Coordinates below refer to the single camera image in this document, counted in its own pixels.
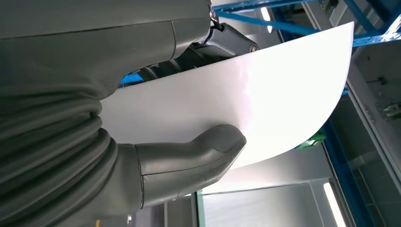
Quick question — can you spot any blue metal shelf rack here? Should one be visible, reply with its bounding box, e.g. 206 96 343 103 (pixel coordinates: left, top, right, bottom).
119 0 401 227

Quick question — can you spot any ceiling light strip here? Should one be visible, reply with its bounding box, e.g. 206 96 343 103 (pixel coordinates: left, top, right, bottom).
323 183 349 227
261 7 273 34

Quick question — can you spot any green plastic crate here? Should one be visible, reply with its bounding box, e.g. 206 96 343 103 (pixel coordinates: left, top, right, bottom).
296 130 326 152

